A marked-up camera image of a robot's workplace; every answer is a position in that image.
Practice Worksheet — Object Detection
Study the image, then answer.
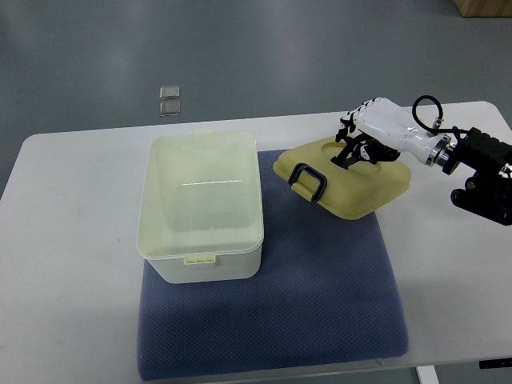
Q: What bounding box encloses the yellow storage box lid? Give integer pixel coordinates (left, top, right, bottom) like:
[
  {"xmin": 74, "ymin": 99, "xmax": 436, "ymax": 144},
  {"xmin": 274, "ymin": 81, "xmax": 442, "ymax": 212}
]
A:
[{"xmin": 273, "ymin": 137, "xmax": 411, "ymax": 220}]

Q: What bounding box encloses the blue grey cushion mat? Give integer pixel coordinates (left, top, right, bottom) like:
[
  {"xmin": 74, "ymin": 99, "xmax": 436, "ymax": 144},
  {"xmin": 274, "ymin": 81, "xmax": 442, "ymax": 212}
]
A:
[{"xmin": 138, "ymin": 150, "xmax": 409, "ymax": 381}]

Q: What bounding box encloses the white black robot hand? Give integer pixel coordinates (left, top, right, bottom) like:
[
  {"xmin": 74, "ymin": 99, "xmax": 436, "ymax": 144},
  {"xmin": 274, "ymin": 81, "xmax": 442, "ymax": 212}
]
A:
[{"xmin": 331, "ymin": 95, "xmax": 454, "ymax": 170}]

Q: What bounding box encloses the white table leg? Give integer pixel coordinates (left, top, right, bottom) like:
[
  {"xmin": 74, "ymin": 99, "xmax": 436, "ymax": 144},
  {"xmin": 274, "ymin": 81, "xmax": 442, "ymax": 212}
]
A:
[{"xmin": 416, "ymin": 366, "xmax": 440, "ymax": 384}]

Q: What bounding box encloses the black table bracket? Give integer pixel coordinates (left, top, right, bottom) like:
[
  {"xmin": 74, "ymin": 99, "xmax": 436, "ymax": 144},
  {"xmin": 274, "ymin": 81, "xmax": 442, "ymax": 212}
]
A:
[{"xmin": 479, "ymin": 358, "xmax": 512, "ymax": 370}]

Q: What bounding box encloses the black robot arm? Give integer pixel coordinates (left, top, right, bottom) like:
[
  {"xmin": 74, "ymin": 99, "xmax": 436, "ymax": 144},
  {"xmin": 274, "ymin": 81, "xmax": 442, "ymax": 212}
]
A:
[{"xmin": 412, "ymin": 95, "xmax": 511, "ymax": 226}]

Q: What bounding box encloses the cardboard box corner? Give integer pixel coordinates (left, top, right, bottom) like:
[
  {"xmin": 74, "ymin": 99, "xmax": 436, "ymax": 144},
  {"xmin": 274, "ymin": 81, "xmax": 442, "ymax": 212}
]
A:
[{"xmin": 454, "ymin": 0, "xmax": 511, "ymax": 18}]

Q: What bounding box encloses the upper metal floor plate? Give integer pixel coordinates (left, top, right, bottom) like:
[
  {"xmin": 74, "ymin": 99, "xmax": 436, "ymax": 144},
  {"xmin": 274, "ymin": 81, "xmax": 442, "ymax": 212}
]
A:
[{"xmin": 159, "ymin": 85, "xmax": 180, "ymax": 99}]

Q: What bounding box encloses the white storage box base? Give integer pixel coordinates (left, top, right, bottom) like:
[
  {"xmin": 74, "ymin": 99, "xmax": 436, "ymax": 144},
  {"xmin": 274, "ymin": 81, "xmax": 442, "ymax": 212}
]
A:
[{"xmin": 137, "ymin": 131, "xmax": 264, "ymax": 284}]

